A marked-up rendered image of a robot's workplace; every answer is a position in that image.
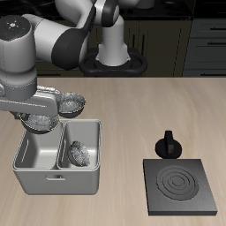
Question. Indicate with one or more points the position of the dark kitchen cupboard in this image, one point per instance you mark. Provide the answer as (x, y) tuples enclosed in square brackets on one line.
[(159, 47)]

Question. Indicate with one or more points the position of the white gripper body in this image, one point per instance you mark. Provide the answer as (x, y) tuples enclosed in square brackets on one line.
[(35, 104)]

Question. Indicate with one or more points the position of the grey drawer cabinet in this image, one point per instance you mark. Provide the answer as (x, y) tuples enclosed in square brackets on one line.
[(206, 47)]

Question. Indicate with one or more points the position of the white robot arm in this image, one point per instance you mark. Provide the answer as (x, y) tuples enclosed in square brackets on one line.
[(35, 35)]

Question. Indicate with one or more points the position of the grey speckled bowl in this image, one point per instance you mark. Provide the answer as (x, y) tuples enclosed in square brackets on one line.
[(39, 123), (79, 154), (72, 103)]

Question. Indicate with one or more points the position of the flat black base plate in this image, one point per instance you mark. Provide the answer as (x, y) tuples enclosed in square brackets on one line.
[(138, 63)]

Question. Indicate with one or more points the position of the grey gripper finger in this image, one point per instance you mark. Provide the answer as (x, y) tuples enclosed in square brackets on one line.
[(16, 115)]

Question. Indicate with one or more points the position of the dark grey stove plate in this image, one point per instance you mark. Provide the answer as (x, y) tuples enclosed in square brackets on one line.
[(178, 184)]

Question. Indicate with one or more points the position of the round black knob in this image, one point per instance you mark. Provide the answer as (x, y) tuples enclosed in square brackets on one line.
[(168, 147)]

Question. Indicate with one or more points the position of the white two-bin basket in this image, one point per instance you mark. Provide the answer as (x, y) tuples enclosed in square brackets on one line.
[(70, 181)]

